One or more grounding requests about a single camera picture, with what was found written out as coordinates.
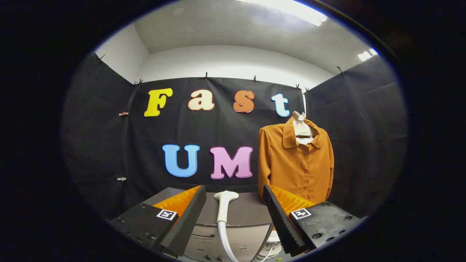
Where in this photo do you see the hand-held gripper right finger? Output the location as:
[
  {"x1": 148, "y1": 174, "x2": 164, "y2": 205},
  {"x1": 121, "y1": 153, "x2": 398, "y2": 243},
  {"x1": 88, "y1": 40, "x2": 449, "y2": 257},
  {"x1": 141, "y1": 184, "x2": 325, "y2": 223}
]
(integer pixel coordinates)
[{"x1": 263, "y1": 184, "x2": 368, "y2": 256}]

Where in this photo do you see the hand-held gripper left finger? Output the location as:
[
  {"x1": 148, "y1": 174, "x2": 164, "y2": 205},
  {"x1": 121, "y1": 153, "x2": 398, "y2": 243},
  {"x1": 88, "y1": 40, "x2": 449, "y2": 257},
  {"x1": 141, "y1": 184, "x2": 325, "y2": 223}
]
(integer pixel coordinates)
[{"x1": 108, "y1": 185, "x2": 207, "y2": 258}]

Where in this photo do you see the orange button-up shirt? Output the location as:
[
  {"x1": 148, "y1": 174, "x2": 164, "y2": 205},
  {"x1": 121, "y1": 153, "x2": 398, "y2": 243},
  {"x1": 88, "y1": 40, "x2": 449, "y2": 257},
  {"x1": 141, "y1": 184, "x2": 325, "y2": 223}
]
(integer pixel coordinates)
[{"x1": 258, "y1": 116, "x2": 335, "y2": 204}]

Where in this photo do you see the white steamer base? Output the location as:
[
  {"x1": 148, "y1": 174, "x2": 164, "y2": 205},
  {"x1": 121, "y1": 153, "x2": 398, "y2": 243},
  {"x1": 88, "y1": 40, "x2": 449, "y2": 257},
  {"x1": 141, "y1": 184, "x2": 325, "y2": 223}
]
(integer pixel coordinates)
[{"x1": 255, "y1": 231, "x2": 283, "y2": 262}]

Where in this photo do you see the white mannequin torso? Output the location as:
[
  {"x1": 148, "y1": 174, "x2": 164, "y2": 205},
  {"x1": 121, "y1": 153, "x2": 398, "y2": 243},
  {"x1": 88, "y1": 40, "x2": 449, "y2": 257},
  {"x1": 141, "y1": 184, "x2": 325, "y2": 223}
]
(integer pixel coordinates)
[{"x1": 291, "y1": 111, "x2": 318, "y2": 146}]

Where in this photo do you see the row of black clips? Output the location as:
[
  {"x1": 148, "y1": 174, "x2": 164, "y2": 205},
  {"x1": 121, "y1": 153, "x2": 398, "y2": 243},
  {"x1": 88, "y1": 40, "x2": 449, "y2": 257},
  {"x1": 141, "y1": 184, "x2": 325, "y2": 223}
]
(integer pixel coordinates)
[{"x1": 96, "y1": 54, "x2": 345, "y2": 92}]

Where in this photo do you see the small ceiling light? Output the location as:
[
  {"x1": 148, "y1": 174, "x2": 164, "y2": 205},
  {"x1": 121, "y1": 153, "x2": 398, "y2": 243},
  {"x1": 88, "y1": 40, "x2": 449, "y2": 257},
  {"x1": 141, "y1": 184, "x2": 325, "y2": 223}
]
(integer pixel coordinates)
[{"x1": 358, "y1": 48, "x2": 378, "y2": 61}]

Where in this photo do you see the long ceiling light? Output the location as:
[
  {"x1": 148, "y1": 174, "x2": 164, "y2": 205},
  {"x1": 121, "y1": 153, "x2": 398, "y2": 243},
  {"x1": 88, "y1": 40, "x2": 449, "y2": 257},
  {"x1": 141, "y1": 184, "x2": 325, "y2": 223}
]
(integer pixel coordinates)
[{"x1": 237, "y1": 0, "x2": 328, "y2": 27}]

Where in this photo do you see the white steamer hose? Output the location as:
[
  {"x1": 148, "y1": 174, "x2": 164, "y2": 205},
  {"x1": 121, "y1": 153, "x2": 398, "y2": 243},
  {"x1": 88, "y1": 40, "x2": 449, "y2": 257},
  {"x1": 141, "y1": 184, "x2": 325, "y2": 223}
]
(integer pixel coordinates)
[{"x1": 217, "y1": 221, "x2": 241, "y2": 262}]

